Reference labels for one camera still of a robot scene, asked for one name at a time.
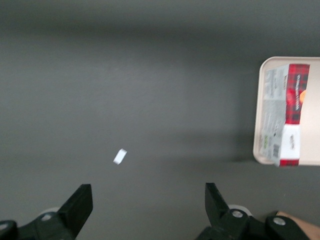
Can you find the red tartan cookie box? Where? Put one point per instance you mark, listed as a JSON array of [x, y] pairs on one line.
[[296, 100]]

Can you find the beige plastic tray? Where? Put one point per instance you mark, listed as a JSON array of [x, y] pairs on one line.
[[313, 112]]

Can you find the small white plastic piece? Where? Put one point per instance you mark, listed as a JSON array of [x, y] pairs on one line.
[[120, 156]]

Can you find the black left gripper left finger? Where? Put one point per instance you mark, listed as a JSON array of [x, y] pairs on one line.
[[72, 215]]

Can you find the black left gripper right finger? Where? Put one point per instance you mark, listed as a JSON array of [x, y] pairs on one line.
[[222, 220]]

